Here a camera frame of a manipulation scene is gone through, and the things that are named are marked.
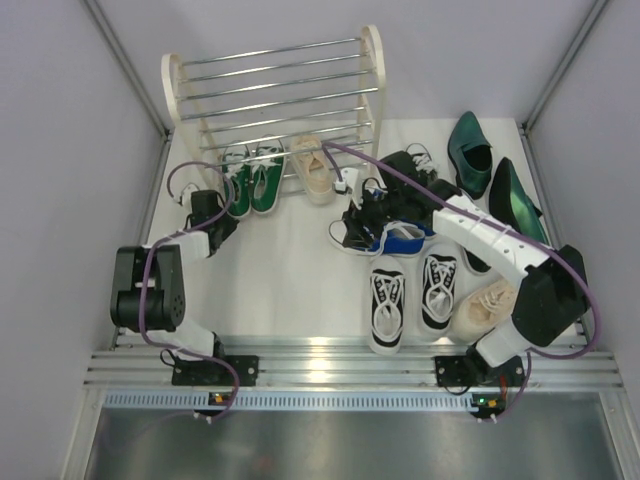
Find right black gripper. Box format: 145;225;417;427
342;188;403;251

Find blue sneaker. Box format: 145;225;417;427
327;220;431;257
383;220;436;239

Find green sneaker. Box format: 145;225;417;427
222;145;251;219
251;137;285;215

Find beige lace sneaker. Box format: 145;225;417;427
289;135;335;205
451;279;517;343

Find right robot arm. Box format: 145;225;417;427
355;152;601;390

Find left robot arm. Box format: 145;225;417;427
110;190;240;387

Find white metal shoe rack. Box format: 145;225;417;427
161;25;387;188

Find teal heel shoe upper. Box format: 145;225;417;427
447;111;493;200

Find teal heel shoe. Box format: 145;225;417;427
488;157;549;244
447;111;493;200

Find teal heel shoe lower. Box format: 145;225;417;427
488;157;549;244

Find black white sneaker left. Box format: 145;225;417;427
368;256;406;355

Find black white sneaker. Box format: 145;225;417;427
420;243;459;338
368;256;406;355

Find black white sneaker right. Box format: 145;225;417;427
420;243;459;338

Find black sneaker upper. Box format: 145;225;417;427
405;142;437;175

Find black sneaker lower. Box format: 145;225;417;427
463;249;491;275

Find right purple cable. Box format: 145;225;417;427
322;141;601;421

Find purple cable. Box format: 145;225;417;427
322;141;601;421
139;160;249;426

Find aluminium mounting rail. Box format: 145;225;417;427
84;335;624;392

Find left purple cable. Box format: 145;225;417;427
139;160;249;426

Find perforated cable tray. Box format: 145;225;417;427
104;389;478;412

